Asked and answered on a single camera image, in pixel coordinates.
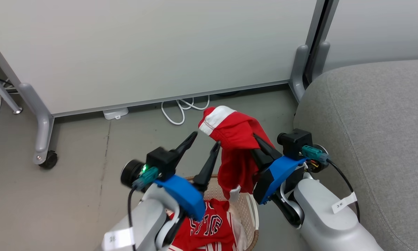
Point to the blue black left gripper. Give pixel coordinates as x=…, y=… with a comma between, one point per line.
x=186, y=197

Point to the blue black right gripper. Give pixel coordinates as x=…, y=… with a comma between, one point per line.
x=278, y=174

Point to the red shorts with white band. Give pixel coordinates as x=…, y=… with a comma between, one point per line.
x=236, y=139

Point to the red jersey with white lettering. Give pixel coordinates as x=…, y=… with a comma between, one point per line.
x=208, y=226

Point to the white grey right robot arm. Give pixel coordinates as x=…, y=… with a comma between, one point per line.
x=320, y=216

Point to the white label on left arm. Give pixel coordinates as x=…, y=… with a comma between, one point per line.
x=118, y=238

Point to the white label on right arm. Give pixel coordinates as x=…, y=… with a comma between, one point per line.
x=344, y=203

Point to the cream perforated laundry basket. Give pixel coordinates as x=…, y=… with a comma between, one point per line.
x=248, y=209

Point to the white power adapter box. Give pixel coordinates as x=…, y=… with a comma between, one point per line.
x=115, y=113

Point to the short grey partition foot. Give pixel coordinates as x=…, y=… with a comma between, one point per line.
x=322, y=59
x=299, y=69

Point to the large white partition panel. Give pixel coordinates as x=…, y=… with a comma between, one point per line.
x=160, y=45

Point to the grey fabric sofa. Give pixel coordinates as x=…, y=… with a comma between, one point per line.
x=386, y=139

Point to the black caster wheel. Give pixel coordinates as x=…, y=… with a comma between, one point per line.
x=50, y=160

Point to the grey partition foot with caster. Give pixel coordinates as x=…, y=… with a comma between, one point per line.
x=43, y=132

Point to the narrow white partition panel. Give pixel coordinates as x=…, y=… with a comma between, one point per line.
x=379, y=28

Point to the grey metal table leg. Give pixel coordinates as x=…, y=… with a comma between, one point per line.
x=3, y=92

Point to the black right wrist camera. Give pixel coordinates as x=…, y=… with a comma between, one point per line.
x=294, y=141

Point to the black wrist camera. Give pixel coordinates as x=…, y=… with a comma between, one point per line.
x=160, y=160
x=294, y=141

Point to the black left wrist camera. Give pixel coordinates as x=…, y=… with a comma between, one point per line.
x=160, y=160

